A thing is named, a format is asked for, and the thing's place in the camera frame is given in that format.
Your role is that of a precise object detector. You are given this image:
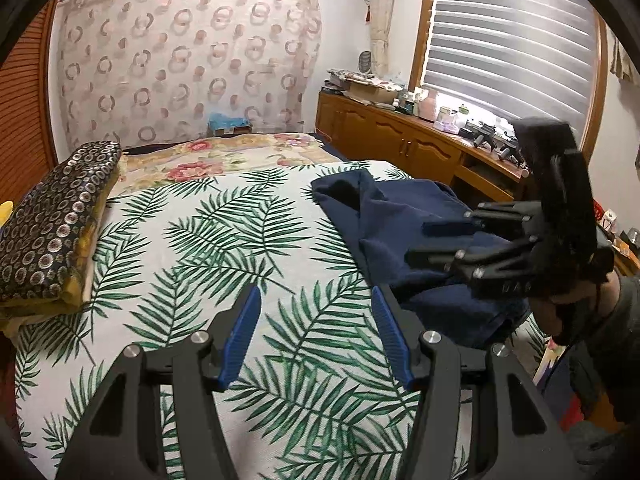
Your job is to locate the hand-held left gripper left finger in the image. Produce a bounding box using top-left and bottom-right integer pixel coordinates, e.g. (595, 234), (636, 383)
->
(55, 284), (263, 480)

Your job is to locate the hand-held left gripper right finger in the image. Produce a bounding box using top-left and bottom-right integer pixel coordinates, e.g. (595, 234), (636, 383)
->
(371, 284), (576, 480)

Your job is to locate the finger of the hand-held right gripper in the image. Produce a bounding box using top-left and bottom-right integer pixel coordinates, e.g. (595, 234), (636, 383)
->
(423, 200), (545, 242)
(403, 239), (544, 282)

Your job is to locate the navy t-shirt with orange print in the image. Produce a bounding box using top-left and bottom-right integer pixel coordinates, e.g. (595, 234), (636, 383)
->
(311, 170), (531, 351)

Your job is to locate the person's right forearm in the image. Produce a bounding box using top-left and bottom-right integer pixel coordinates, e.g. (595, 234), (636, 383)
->
(565, 275), (640, 431)

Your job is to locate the person's right hand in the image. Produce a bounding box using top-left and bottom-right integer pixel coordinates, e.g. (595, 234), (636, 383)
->
(532, 280), (621, 348)

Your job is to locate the palm leaf bed sheet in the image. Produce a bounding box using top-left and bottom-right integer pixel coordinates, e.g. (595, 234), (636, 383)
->
(15, 160), (551, 480)

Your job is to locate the purple pouch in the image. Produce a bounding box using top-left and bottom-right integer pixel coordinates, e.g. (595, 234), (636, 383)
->
(434, 110), (462, 135)

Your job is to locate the wooden cabinet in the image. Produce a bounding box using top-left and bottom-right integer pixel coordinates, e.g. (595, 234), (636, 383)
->
(315, 87), (640, 281)

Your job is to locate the pink container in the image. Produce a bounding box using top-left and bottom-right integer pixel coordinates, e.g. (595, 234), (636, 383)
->
(417, 97), (442, 122)

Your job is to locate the cardboard box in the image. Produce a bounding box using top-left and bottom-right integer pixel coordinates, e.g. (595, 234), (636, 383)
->
(345, 80), (398, 106)

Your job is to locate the mustard cushion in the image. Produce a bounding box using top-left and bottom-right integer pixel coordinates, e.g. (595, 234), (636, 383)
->
(0, 170), (121, 333)

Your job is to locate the floral blanket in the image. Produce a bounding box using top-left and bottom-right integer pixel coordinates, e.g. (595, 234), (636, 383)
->
(112, 132), (351, 196)

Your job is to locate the white window blind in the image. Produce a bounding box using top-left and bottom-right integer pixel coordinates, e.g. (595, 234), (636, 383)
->
(422, 0), (601, 121)

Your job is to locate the navy mattress cover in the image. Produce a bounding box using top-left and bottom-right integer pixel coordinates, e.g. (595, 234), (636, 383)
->
(120, 131), (351, 161)

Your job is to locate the blue tissue pack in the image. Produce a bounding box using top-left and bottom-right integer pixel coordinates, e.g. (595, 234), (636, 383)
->
(207, 112), (251, 136)

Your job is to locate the beige lace curtain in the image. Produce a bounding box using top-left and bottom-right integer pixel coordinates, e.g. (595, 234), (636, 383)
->
(367, 0), (426, 78)

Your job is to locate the dark dotted pillow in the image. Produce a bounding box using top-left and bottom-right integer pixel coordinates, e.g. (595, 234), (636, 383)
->
(0, 141), (123, 303)

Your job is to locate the circle patterned curtain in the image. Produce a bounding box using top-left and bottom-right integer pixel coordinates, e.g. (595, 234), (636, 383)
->
(57, 0), (323, 148)

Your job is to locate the wooden headboard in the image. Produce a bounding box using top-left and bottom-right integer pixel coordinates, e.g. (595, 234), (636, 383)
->
(0, 0), (61, 206)

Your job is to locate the wooden window frame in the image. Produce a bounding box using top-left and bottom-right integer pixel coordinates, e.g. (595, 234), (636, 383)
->
(407, 0), (608, 161)

